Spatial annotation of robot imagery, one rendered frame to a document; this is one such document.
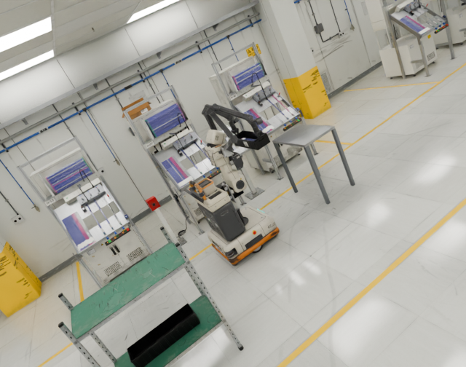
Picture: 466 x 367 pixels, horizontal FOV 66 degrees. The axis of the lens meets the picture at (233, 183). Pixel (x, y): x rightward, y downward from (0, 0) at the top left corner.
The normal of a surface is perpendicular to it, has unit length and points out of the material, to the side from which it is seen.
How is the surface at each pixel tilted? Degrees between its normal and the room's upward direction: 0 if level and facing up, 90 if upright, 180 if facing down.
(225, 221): 90
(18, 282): 90
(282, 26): 90
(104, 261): 90
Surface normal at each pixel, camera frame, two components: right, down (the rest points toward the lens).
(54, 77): 0.44, 0.16
